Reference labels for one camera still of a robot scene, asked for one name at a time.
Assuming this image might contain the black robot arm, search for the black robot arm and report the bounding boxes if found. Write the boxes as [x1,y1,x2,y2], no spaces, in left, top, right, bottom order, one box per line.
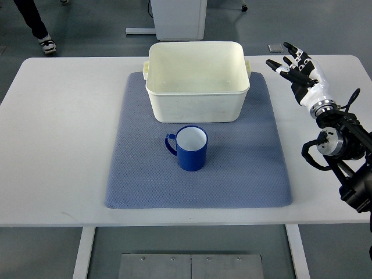
[301,89,371,213]

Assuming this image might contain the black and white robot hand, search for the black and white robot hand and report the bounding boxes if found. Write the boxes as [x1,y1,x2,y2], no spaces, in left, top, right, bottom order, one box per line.
[266,42,337,119]

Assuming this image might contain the white table leg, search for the white table leg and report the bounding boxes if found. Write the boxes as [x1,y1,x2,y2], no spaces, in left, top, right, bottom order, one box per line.
[285,224,310,279]
[72,227,96,279]

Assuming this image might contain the metal floor plate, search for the metal floor plate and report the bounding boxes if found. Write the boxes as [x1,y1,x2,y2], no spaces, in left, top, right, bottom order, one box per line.
[118,254,264,278]

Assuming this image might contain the white cabinet pedestal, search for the white cabinet pedestal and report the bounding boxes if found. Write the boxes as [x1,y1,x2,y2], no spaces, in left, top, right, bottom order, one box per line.
[125,0,207,41]

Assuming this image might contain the small grey floor socket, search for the small grey floor socket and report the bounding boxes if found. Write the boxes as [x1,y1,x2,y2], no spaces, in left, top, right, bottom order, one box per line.
[267,44,284,53]

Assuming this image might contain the white plastic box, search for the white plastic box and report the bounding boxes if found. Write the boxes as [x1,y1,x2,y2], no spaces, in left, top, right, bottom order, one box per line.
[142,41,250,123]

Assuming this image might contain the chair caster wheel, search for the chair caster wheel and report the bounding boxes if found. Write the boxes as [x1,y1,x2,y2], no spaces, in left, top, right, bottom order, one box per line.
[241,0,248,12]

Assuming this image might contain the black and white sneaker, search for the black and white sneaker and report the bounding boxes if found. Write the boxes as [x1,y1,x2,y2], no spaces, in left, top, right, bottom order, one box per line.
[38,35,56,55]

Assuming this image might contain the blue mug white inside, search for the blue mug white inside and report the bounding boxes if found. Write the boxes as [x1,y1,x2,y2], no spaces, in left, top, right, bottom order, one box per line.
[164,125,209,171]

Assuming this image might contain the blue-grey quilted mat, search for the blue-grey quilted mat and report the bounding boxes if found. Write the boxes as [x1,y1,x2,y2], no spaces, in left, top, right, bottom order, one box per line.
[105,72,292,209]

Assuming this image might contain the right white table leg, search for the right white table leg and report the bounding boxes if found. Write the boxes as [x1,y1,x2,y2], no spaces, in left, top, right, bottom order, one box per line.
[285,224,310,279]

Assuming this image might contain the person leg dark trousers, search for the person leg dark trousers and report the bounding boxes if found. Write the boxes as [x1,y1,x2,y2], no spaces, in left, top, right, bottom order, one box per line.
[14,0,49,40]

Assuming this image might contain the left white table leg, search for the left white table leg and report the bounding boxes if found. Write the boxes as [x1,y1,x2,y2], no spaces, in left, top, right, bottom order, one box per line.
[72,227,96,279]

